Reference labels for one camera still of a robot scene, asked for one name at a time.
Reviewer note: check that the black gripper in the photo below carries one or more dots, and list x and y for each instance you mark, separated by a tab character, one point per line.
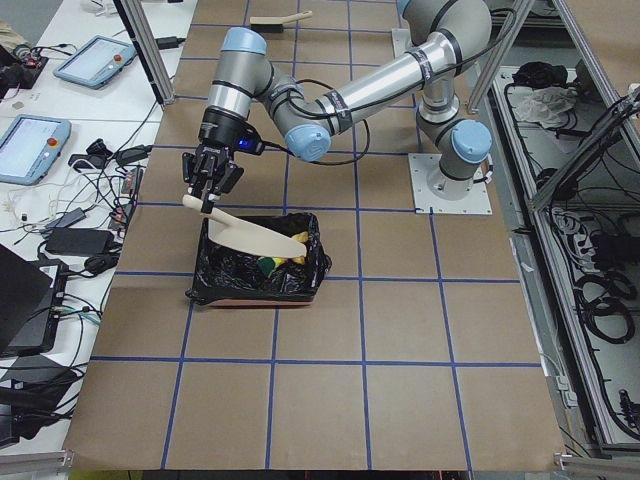
218	131

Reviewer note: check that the beige plastic dustpan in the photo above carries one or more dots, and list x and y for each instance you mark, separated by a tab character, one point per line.
237	234

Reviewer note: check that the yellow green sponge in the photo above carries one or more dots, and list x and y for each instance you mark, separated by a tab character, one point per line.
267	265

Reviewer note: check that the white hand brush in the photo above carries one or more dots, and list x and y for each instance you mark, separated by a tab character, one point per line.
275	24

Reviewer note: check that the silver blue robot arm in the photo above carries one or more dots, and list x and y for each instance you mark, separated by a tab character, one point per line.
445	38

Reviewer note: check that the black trash bin bag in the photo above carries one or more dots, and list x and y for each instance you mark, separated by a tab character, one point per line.
225	277

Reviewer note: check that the black webcam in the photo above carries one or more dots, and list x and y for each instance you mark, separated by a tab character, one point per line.
97	156

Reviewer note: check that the large black power adapter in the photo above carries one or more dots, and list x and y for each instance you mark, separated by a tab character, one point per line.
78	242

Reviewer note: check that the far teach pendant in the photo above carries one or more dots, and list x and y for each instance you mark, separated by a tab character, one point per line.
97	62

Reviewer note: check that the teach pendant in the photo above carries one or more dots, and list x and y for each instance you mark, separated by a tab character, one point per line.
30	146
97	62

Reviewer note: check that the near teach pendant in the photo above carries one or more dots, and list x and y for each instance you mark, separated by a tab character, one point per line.
30	146

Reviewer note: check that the black laptop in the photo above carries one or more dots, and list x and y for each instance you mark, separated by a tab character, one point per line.
31	293

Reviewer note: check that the crumpled white cloth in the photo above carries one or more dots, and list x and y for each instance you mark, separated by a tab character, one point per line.
549	107

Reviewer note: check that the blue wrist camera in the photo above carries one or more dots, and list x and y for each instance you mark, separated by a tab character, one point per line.
251	145

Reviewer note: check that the aluminium frame post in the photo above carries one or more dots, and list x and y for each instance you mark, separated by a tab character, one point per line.
137	26

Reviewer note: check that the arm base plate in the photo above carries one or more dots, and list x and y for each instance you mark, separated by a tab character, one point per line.
434	193

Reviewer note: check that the left side aluminium frame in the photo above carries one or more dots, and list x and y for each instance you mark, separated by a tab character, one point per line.
576	191

